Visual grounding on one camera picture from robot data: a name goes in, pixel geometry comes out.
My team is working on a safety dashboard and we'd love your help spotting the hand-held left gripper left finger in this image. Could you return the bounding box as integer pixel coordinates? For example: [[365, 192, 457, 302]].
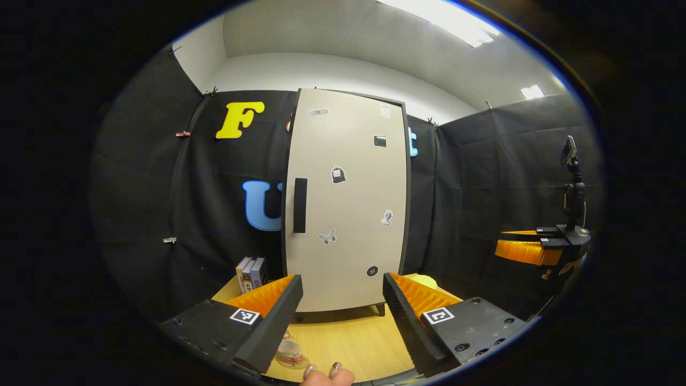
[[157, 274, 304, 375]]

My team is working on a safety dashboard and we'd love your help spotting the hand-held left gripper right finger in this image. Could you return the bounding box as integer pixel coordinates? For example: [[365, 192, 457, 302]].
[[382, 271, 530, 377]]

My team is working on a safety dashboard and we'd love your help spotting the small clear bottle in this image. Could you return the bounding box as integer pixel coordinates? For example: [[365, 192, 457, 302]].
[[277, 331, 303, 361]]

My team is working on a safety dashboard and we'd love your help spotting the clear round coaster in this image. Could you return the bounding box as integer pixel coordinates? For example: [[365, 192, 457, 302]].
[[275, 354, 311, 371]]

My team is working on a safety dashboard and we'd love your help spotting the beige cabinet door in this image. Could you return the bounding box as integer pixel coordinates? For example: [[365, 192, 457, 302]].
[[282, 88, 406, 313]]

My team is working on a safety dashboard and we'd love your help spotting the dark grey cabinet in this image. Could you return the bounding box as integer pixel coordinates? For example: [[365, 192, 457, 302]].
[[281, 87, 413, 325]]

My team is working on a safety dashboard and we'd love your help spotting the blue grey book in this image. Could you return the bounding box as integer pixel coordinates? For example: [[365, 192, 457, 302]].
[[251, 257, 268, 290]]

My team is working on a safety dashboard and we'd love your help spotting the white book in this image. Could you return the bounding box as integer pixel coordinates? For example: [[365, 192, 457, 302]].
[[235, 256, 251, 294]]

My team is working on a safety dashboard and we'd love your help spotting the black backdrop cloth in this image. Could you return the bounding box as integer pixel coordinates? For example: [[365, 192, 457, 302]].
[[91, 46, 596, 323]]

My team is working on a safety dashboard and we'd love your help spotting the long ceiling light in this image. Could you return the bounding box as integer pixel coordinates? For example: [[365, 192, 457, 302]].
[[377, 0, 501, 49]]

